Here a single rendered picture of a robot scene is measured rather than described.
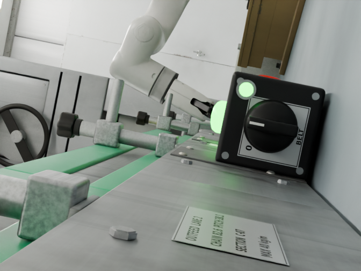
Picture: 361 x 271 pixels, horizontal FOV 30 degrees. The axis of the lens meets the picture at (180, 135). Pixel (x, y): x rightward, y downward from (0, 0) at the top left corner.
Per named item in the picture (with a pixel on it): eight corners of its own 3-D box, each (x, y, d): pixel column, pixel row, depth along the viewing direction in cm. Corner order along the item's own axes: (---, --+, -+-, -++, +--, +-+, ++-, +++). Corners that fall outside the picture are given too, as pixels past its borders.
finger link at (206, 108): (183, 99, 144) (204, 111, 146) (196, 106, 137) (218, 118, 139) (186, 94, 144) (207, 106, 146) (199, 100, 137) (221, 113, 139)
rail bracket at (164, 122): (188, 183, 134) (127, 170, 135) (205, 100, 134) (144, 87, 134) (187, 184, 131) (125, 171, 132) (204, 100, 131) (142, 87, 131)
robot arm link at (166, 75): (150, 97, 151) (161, 104, 151) (147, 96, 142) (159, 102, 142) (166, 68, 150) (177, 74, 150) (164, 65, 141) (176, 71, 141)
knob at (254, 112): (290, 157, 57) (294, 160, 53) (238, 146, 57) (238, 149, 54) (302, 105, 57) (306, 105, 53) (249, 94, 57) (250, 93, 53)
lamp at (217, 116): (230, 135, 91) (208, 130, 92) (236, 102, 91) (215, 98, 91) (230, 136, 87) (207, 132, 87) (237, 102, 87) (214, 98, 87)
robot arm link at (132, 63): (141, 14, 149) (137, 6, 139) (182, 37, 149) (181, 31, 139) (108, 74, 149) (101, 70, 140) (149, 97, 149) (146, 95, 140)
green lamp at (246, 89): (251, 98, 57) (237, 95, 57) (254, 84, 57) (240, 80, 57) (252, 98, 56) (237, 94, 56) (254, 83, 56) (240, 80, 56)
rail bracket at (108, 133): (178, 159, 75) (62, 134, 76) (191, 94, 74) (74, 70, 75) (175, 162, 71) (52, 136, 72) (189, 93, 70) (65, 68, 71)
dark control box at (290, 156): (302, 173, 65) (216, 155, 65) (319, 92, 64) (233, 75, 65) (312, 183, 57) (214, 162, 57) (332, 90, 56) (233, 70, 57)
